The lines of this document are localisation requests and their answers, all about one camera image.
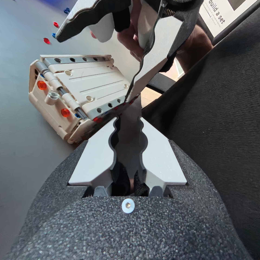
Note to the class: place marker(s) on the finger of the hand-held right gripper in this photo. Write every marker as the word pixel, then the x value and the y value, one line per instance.
pixel 158 44
pixel 89 8

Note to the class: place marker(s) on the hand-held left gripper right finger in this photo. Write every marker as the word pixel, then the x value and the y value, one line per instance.
pixel 162 160

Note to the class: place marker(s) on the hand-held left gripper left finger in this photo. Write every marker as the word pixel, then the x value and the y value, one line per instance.
pixel 95 158

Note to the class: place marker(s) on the white lego container box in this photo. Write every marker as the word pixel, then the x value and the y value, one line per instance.
pixel 85 85

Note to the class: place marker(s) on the person's right forearm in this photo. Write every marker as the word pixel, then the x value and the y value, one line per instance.
pixel 197 48

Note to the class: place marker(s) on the person's right hand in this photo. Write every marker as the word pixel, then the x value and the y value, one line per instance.
pixel 132 40

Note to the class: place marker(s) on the white printed sheet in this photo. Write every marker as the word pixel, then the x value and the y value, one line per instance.
pixel 221 14

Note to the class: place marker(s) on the scattered red and blue studs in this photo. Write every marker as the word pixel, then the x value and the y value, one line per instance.
pixel 46 40

